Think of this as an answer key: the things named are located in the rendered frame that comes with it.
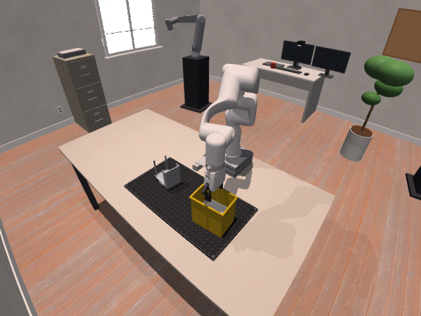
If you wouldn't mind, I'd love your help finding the yellow plastics bin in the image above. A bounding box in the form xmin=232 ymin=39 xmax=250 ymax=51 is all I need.
xmin=189 ymin=184 xmax=238 ymax=238

